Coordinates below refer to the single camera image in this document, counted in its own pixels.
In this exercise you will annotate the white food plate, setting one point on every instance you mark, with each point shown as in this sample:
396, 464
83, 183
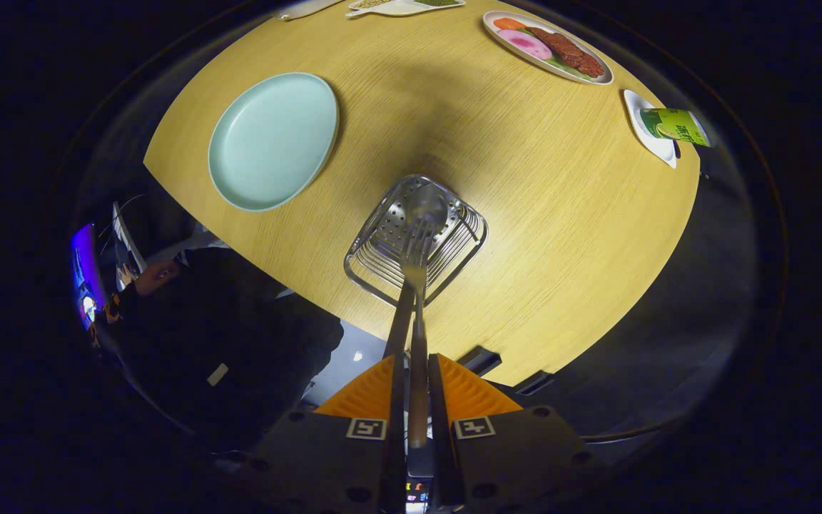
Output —
494, 32

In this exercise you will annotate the orange carrot slice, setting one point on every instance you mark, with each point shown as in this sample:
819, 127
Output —
509, 23

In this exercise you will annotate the green label drink bottle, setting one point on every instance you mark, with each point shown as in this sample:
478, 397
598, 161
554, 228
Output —
675, 125

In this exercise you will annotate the purple glowing screen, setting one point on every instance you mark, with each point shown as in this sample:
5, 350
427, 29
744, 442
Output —
86, 275

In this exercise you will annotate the pink ham slice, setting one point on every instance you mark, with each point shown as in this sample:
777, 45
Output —
525, 44

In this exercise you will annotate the white toaster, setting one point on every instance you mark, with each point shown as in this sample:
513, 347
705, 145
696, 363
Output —
307, 8

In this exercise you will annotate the green beans pile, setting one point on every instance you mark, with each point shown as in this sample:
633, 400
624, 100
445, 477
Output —
439, 2

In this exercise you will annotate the white square coaster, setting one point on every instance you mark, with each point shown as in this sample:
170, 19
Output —
650, 139

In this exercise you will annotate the teal round plate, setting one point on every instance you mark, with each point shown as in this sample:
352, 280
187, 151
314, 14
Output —
272, 139

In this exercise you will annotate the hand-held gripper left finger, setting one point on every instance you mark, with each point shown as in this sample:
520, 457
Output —
397, 457

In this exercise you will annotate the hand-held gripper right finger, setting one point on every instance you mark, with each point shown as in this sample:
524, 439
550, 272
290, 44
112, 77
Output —
447, 457

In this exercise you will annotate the grey laptop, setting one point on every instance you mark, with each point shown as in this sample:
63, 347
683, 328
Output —
125, 239

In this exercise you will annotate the red meat slices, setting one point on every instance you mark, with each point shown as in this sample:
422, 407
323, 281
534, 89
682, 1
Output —
568, 53

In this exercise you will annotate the white divided dish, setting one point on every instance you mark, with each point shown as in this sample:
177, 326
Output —
400, 9

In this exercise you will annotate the person's dark clothing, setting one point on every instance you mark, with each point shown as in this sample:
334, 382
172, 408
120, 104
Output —
225, 343

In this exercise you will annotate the green lettuce leaf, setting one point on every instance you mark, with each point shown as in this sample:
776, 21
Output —
561, 66

